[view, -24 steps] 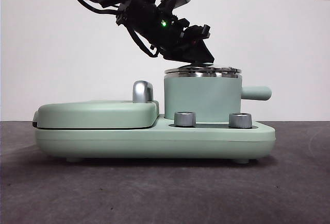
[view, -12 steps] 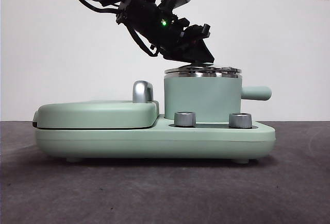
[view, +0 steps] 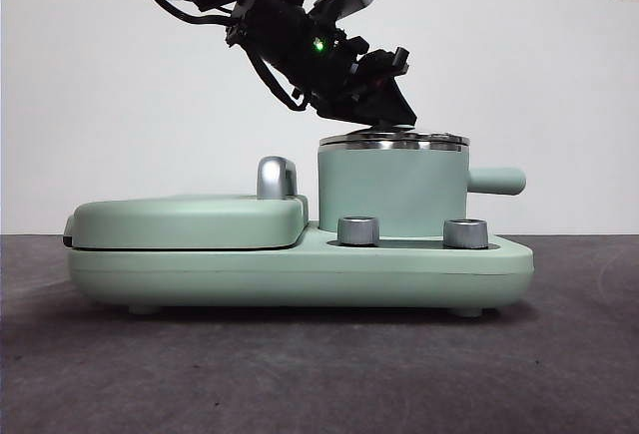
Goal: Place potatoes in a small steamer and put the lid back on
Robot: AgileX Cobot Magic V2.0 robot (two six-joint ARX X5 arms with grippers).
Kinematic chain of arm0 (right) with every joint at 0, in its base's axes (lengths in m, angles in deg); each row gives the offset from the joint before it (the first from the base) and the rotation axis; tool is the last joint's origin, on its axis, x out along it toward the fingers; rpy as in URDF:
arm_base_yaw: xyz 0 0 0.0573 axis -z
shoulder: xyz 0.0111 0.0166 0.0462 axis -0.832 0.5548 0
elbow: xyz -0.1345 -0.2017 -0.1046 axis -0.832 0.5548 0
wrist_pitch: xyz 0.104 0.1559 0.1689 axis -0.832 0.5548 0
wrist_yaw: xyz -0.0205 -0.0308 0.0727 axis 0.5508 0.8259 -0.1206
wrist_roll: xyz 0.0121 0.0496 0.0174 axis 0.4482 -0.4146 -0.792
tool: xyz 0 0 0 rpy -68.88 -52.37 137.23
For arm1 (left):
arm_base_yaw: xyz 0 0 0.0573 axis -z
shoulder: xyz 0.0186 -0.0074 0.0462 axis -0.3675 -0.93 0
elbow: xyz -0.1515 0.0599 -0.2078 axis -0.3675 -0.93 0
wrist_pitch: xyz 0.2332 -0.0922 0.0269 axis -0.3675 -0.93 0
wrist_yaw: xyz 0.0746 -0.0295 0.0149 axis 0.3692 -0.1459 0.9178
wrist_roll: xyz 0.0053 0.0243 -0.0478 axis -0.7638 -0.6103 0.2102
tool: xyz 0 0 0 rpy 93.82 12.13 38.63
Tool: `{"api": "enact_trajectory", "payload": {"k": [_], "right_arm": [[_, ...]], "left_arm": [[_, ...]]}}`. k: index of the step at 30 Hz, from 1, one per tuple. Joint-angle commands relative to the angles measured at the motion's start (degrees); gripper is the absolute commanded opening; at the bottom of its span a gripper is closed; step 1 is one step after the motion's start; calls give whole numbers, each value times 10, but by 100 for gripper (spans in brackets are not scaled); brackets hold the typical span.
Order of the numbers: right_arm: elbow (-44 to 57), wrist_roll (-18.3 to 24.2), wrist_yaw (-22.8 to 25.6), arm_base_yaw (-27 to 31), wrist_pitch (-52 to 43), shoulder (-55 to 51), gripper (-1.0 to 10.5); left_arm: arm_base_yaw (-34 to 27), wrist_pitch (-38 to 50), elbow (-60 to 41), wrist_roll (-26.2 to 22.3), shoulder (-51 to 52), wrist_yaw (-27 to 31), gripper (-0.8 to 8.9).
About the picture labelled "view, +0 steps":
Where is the glass lid with green knob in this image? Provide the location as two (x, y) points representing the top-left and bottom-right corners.
(319, 122), (471, 149)

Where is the mint green steamer pot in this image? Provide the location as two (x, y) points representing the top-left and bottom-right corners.
(317, 140), (528, 233)

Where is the silver control knob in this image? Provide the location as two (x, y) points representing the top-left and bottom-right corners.
(336, 215), (380, 246)
(442, 217), (489, 249)

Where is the mint green breakfast machine base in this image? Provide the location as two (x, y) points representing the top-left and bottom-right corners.
(66, 221), (535, 317)

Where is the mint green griddle cover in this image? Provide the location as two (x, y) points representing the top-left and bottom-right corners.
(62, 194), (312, 250)

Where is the chrome griddle cover handle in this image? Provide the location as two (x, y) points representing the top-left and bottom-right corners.
(256, 156), (300, 202)

